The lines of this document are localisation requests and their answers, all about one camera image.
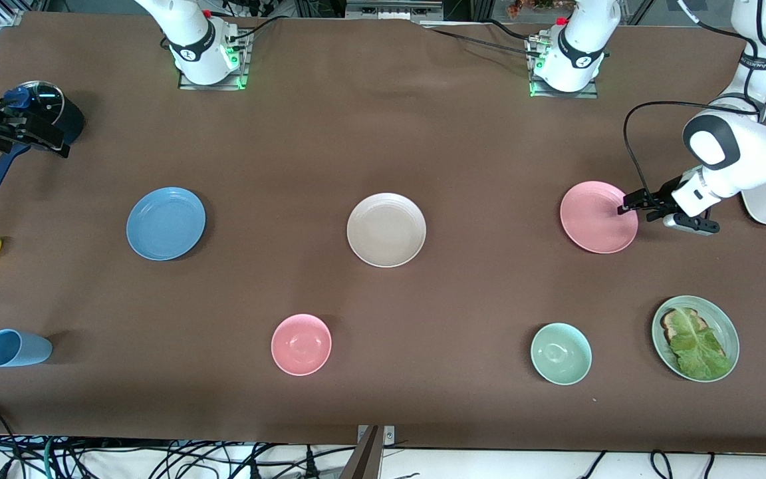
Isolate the pink plate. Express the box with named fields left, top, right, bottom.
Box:
left=560, top=181, right=639, bottom=254

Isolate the blue plate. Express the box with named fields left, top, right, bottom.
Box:
left=126, top=187, right=206, bottom=261

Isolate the glass lid with blue knob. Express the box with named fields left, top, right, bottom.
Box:
left=3, top=81, right=64, bottom=127

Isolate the dark blue saucepan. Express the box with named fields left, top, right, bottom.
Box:
left=0, top=80, right=84, bottom=197

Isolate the toast slice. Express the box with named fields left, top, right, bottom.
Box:
left=660, top=307, right=726, bottom=360

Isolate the green plate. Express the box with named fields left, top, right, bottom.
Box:
left=652, top=295, right=740, bottom=383

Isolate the green lettuce leaf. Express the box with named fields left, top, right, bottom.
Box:
left=669, top=308, right=733, bottom=381

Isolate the mint green bowl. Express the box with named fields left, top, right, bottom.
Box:
left=531, top=323, right=592, bottom=386

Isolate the blue cup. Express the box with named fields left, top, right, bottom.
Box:
left=0, top=329, right=53, bottom=368

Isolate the brown table cloth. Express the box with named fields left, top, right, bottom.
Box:
left=0, top=10, right=766, bottom=454

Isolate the beige plate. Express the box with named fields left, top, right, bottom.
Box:
left=346, top=193, right=427, bottom=268

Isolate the pink bowl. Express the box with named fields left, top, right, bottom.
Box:
left=271, top=314, right=332, bottom=377

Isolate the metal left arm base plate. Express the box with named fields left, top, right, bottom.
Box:
left=528, top=37, right=598, bottom=99

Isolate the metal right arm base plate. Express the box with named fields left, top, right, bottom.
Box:
left=178, top=30, right=251, bottom=90

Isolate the black left base cable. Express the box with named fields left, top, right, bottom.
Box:
left=423, top=19, right=538, bottom=57

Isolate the black base cable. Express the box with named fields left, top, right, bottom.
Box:
left=227, top=13, right=291, bottom=42
left=423, top=19, right=538, bottom=57

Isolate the black right base cable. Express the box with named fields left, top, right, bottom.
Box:
left=227, top=13, right=291, bottom=42

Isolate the metal table edge bracket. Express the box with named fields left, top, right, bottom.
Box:
left=356, top=424, right=396, bottom=479

